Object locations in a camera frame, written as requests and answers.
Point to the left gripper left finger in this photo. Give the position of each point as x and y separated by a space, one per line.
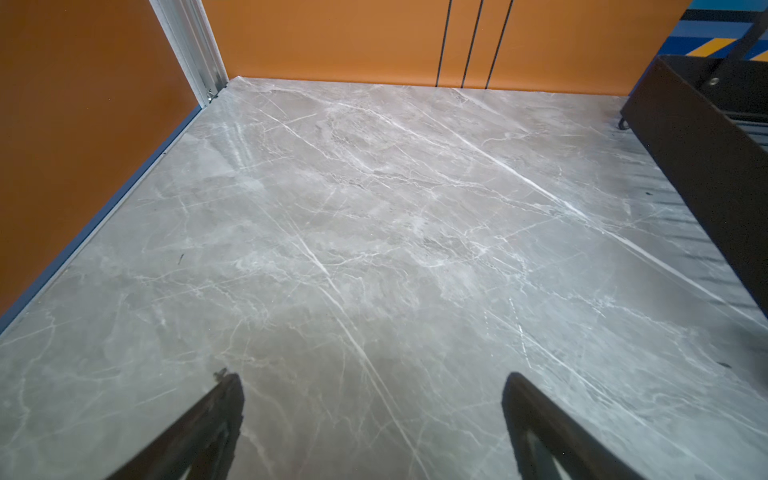
201 444

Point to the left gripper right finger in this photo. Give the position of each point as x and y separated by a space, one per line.
548 443

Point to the black wire dish rack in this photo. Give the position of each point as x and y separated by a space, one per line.
701 113

